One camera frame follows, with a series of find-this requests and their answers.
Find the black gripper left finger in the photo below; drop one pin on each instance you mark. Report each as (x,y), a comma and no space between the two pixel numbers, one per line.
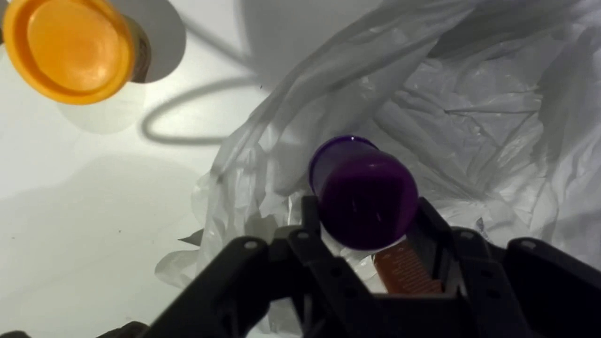
(274,283)

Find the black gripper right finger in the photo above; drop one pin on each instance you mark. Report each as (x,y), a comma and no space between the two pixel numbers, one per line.
(519,294)

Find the small purple container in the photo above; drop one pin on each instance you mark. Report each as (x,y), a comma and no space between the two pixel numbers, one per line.
(366,200)

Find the yellow tub yellow lid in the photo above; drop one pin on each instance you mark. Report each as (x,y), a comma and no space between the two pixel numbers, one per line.
(68,50)

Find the white plastic bag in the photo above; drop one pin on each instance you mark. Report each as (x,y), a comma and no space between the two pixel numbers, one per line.
(470,114)

